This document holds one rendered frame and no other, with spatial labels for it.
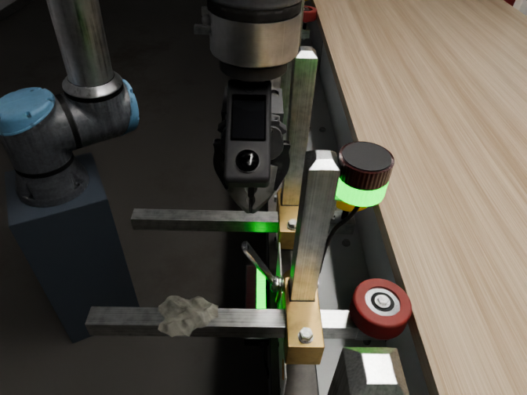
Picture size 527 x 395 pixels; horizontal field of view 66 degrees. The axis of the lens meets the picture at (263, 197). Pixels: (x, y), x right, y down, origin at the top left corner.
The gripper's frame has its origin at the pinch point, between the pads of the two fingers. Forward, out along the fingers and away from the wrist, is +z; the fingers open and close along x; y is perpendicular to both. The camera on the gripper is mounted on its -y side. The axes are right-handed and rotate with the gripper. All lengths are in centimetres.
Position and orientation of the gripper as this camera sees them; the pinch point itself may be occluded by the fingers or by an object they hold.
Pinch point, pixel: (250, 208)
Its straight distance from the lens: 53.9
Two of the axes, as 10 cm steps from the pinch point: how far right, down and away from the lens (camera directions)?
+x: -10.0, -0.2, -0.3
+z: -0.3, 7.5, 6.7
